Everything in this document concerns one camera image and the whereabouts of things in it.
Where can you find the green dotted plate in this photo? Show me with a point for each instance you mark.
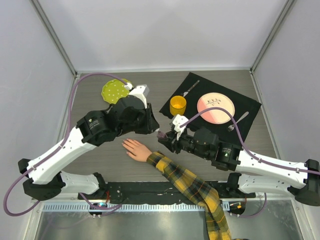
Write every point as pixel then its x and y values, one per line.
pixel 113 90

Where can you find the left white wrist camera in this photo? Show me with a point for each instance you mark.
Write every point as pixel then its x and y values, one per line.
pixel 140 91

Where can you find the white slotted cable duct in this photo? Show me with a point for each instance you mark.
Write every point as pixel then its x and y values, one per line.
pixel 84 207

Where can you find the yellow plaid sleeve forearm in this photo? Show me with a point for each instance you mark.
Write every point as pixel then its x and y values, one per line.
pixel 197 191

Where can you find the silver dark-handled knife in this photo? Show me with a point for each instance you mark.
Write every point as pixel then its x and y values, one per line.
pixel 186 92

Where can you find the silver fork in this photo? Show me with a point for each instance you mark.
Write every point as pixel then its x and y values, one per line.
pixel 232 127

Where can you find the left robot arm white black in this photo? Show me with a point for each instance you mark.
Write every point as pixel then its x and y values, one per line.
pixel 46 178

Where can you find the purple nail polish bottle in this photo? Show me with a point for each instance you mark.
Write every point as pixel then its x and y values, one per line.
pixel 161 135

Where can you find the black placemat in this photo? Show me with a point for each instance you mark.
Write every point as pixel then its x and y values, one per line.
pixel 210 94

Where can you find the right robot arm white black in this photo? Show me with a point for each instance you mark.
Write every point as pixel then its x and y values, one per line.
pixel 251 172

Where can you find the yellow cup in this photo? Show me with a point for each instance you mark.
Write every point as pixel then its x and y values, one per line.
pixel 177 105

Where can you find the mannequin hand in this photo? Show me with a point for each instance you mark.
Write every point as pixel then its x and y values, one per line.
pixel 136 150

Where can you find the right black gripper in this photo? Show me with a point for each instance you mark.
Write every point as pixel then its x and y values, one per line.
pixel 171 141

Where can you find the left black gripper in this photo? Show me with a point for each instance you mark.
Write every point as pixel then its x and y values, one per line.
pixel 151 123

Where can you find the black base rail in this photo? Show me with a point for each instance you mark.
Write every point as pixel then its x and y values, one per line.
pixel 139 193

